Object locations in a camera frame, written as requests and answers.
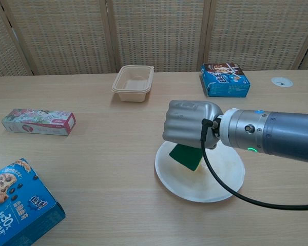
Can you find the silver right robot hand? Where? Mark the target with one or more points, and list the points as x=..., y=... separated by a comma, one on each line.
x=187, y=123

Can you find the green and yellow sponge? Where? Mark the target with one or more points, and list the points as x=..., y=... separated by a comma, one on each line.
x=184, y=156

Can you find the white paper plate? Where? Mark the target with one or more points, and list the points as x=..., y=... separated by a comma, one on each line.
x=179, y=184

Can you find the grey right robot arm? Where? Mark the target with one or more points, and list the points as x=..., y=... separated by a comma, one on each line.
x=285, y=133

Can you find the blue biscuit stick box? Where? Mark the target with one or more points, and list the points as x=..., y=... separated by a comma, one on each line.
x=226, y=82

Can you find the beige plastic food container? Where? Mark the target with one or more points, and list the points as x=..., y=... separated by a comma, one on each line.
x=132, y=87

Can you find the floral cling wrap box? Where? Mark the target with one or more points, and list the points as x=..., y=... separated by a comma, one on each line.
x=38, y=123

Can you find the blue chocolate chip cookie box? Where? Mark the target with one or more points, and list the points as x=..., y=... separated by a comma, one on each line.
x=15, y=205

